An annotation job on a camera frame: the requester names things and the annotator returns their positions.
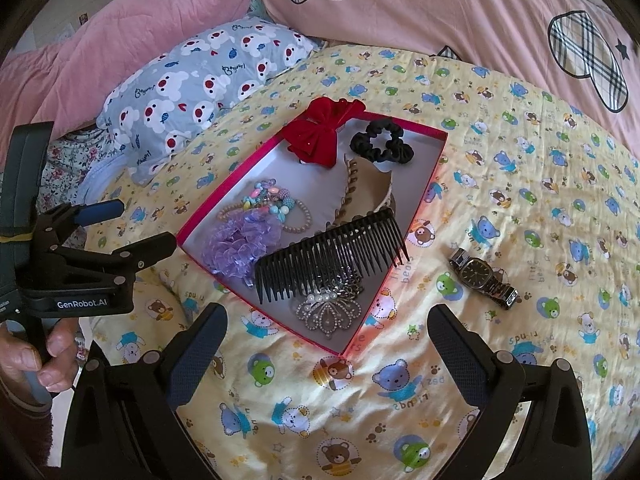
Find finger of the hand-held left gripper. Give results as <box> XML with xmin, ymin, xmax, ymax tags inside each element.
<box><xmin>34</xmin><ymin>199</ymin><xmax>125</xmax><ymax>247</ymax></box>
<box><xmin>50</xmin><ymin>231</ymin><xmax>178</xmax><ymax>286</ymax></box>

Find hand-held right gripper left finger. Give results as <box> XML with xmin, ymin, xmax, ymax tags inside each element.
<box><xmin>62</xmin><ymin>302</ymin><xmax>230</xmax><ymax>480</ymax></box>

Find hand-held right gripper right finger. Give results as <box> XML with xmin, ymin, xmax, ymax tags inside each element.
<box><xmin>427</xmin><ymin>302</ymin><xmax>593</xmax><ymax>480</ymax></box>

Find colourful bead bracelet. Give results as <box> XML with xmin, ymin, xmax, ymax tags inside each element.
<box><xmin>240</xmin><ymin>179</ymin><xmax>296</xmax><ymax>223</ymax></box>

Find silver pearl tiara comb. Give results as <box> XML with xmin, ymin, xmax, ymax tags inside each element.
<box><xmin>294</xmin><ymin>267</ymin><xmax>367</xmax><ymax>341</ymax></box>

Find black hair comb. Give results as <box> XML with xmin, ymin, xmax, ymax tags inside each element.
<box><xmin>254</xmin><ymin>208</ymin><xmax>407</xmax><ymax>305</ymax></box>

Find beige brown hair claw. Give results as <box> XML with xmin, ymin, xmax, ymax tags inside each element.
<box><xmin>325</xmin><ymin>156</ymin><xmax>396</xmax><ymax>233</ymax></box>

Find red box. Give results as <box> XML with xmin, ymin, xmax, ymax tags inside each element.
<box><xmin>176</xmin><ymin>112</ymin><xmax>449</xmax><ymax>358</ymax></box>

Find person's left forearm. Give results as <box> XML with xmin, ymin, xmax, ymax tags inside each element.
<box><xmin>0</xmin><ymin>380</ymin><xmax>66</xmax><ymax>480</ymax></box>

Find person's left hand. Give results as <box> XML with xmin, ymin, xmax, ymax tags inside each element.
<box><xmin>0</xmin><ymin>317</ymin><xmax>78</xmax><ymax>406</ymax></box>

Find floral cloth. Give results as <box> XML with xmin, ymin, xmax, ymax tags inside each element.
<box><xmin>40</xmin><ymin>127</ymin><xmax>131</xmax><ymax>201</ymax></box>

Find dark metal wristwatch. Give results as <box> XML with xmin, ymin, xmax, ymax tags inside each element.
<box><xmin>447</xmin><ymin>247</ymin><xmax>519</xmax><ymax>311</ymax></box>

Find purple organza scrunchie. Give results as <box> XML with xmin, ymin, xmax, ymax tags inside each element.
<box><xmin>202</xmin><ymin>208</ymin><xmax>287</xmax><ymax>278</ymax></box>

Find blue-grey printed pillow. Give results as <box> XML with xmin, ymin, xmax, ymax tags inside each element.
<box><xmin>96</xmin><ymin>17</ymin><xmax>321</xmax><ymax>186</ymax></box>

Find red fabric bow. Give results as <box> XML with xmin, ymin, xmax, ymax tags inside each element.
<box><xmin>282</xmin><ymin>97</ymin><xmax>368</xmax><ymax>168</ymax></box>

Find yellow bear-print blanket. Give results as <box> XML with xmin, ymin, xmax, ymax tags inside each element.
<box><xmin>82</xmin><ymin>42</ymin><xmax>640</xmax><ymax>480</ymax></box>

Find black scrunchie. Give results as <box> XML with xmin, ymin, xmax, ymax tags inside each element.
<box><xmin>349</xmin><ymin>120</ymin><xmax>415</xmax><ymax>165</ymax></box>

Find pink quilt with plaid hearts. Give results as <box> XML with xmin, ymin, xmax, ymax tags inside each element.
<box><xmin>257</xmin><ymin>0</ymin><xmax>640</xmax><ymax>161</ymax></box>

